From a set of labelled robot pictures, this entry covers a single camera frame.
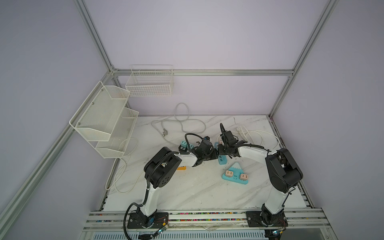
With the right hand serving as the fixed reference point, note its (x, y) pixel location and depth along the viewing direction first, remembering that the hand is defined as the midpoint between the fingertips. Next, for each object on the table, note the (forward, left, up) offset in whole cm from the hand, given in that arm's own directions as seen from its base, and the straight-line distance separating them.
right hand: (220, 148), depth 97 cm
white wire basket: (+32, +46, +31) cm, 64 cm away
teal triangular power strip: (-16, -8, 0) cm, 18 cm away
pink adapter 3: (-21, -11, +3) cm, 23 cm away
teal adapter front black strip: (-7, +19, +13) cm, 24 cm away
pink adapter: (-7, +2, +17) cm, 18 cm away
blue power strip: (-7, 0, -1) cm, 7 cm away
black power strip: (0, +25, -1) cm, 25 cm away
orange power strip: (-14, +25, -1) cm, 28 cm away
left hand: (-4, +2, -1) cm, 4 cm away
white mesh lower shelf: (-12, +58, +18) cm, 62 cm away
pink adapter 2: (-19, -3, +3) cm, 19 cm away
